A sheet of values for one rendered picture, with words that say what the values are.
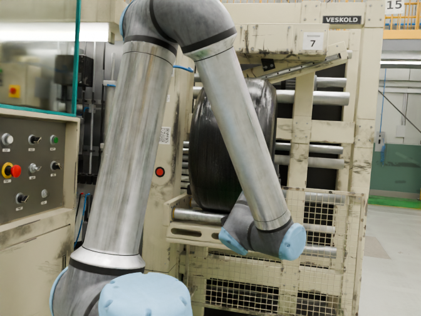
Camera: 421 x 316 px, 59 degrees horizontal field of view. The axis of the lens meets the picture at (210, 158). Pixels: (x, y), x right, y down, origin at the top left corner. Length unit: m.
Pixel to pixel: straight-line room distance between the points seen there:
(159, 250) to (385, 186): 9.52
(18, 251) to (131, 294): 0.78
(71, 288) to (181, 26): 0.53
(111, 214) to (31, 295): 0.79
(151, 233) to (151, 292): 1.05
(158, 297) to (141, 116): 0.34
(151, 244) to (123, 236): 0.95
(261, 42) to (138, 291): 1.43
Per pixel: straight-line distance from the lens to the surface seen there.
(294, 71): 1.96
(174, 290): 0.65
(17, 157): 1.38
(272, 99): 1.45
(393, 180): 10.89
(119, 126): 0.76
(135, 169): 0.74
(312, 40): 1.85
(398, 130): 10.88
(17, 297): 1.43
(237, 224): 0.98
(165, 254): 1.68
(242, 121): 0.76
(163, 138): 1.61
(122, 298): 0.63
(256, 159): 0.79
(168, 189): 1.62
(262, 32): 1.87
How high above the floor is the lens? 1.22
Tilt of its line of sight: 3 degrees down
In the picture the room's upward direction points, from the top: 4 degrees clockwise
